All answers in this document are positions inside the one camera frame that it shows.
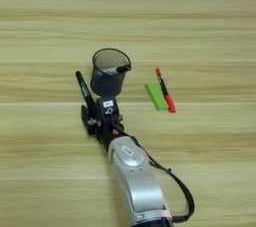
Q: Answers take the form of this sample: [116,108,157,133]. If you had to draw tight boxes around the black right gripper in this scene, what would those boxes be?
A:
[80,103,125,149]

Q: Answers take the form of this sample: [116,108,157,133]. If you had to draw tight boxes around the grey marker with black cap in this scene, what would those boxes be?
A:
[100,64,132,76]

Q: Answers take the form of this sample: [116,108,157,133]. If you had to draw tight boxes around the green eraser block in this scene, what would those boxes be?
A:
[144,81,169,112]

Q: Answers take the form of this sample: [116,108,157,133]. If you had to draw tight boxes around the red and black marker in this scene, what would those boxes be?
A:
[154,67,178,114]

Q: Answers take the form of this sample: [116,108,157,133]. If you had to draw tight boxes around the black box with white label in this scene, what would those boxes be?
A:
[97,96,120,117]

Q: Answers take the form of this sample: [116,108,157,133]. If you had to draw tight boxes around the black mesh pen cup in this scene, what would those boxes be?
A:
[89,47,132,99]

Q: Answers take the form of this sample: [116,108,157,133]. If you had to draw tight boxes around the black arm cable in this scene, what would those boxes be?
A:
[119,126,196,224]

